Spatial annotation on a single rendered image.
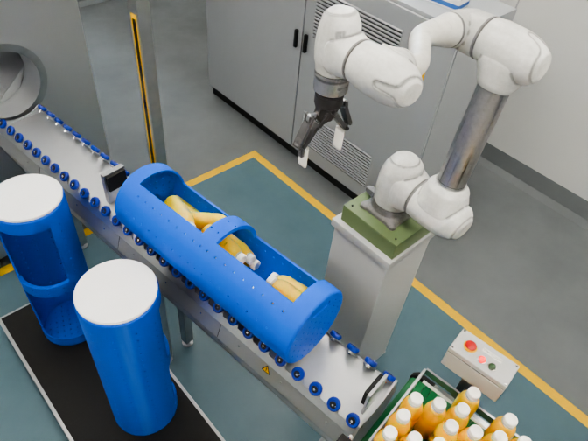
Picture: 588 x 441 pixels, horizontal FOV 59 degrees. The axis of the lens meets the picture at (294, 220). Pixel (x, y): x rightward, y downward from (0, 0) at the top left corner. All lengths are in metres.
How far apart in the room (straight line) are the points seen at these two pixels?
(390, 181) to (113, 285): 1.05
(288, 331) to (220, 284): 0.28
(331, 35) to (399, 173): 0.82
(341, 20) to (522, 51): 0.58
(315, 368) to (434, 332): 1.46
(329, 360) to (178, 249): 0.64
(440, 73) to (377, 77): 1.75
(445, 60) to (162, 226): 1.70
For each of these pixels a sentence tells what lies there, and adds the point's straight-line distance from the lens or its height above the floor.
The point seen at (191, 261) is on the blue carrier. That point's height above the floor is 1.15.
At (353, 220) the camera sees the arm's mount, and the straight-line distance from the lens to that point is 2.12.
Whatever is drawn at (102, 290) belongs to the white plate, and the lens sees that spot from 1.90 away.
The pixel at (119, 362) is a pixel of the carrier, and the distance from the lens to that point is 2.01.
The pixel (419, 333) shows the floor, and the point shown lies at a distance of 3.14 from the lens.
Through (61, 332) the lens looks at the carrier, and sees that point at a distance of 2.92.
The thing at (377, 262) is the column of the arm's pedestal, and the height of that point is 0.95.
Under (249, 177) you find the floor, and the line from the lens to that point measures 3.85.
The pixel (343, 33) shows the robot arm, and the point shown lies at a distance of 1.23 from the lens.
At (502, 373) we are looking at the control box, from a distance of 1.79.
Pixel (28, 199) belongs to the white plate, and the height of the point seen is 1.04.
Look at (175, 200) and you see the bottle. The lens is 1.98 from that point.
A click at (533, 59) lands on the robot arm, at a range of 1.60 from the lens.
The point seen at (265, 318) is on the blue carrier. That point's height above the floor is 1.16.
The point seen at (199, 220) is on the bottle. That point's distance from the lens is 1.96.
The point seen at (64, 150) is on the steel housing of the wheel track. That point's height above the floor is 0.93.
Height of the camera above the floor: 2.51
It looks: 45 degrees down
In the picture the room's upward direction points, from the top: 7 degrees clockwise
